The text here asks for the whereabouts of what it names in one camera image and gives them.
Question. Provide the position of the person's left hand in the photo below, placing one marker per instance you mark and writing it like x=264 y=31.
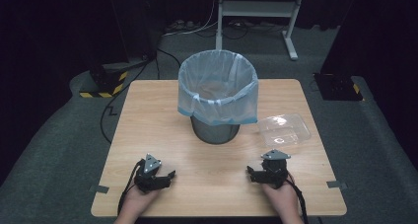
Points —
x=139 y=201

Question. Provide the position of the grey mesh trash bin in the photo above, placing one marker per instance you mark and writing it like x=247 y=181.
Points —
x=215 y=132

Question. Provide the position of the black stand with striped base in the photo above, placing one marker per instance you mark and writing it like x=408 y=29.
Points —
x=105 y=82

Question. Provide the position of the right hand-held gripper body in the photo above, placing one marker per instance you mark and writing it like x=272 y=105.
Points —
x=274 y=169

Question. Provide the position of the clear plastic tray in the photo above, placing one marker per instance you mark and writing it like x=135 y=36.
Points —
x=284 y=130

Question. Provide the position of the person's right hand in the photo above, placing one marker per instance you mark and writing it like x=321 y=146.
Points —
x=281 y=197

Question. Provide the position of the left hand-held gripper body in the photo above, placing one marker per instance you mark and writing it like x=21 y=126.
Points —
x=149 y=179

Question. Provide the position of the grey tape piece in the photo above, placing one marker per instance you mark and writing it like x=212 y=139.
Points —
x=99 y=189
x=336 y=184

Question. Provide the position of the white metal stand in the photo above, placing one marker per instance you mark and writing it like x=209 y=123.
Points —
x=256 y=10

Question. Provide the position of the power strip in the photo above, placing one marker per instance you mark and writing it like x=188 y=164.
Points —
x=180 y=25

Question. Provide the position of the black box with yellow stripe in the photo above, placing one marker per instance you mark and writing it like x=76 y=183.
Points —
x=338 y=86

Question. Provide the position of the pale blue trash bag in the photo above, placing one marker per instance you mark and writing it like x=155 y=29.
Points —
x=218 y=89

